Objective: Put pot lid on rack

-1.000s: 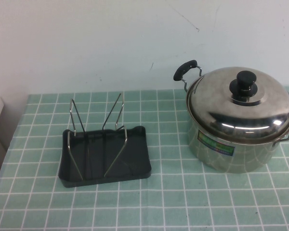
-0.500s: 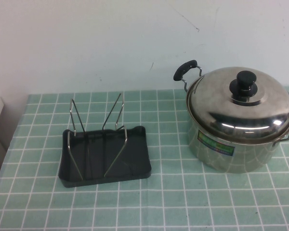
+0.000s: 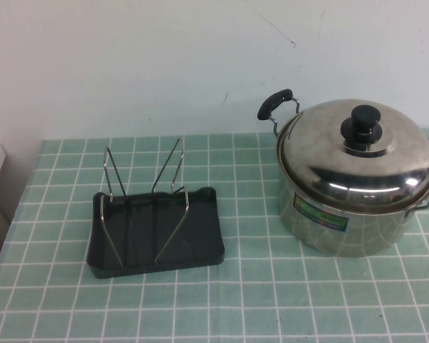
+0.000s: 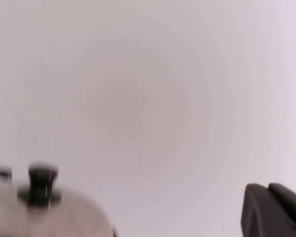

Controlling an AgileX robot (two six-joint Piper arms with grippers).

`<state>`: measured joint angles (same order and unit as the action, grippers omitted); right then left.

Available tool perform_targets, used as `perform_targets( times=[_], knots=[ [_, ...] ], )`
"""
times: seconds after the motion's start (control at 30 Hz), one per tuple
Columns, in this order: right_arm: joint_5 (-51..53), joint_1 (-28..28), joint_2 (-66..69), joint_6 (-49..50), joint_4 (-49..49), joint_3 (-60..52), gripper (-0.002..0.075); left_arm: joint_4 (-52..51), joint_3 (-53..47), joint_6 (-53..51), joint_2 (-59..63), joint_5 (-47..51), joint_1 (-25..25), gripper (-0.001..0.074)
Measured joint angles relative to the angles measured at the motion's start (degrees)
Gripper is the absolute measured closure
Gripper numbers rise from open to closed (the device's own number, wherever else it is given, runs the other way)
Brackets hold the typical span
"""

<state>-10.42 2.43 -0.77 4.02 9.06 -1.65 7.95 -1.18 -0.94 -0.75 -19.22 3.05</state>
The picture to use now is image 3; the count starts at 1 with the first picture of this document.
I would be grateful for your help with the stainless steel pot lid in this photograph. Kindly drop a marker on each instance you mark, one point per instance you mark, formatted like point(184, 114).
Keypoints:
point(325, 171)

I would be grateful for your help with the green checkered tablecloth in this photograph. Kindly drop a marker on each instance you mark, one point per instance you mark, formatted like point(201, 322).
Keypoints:
point(271, 303)

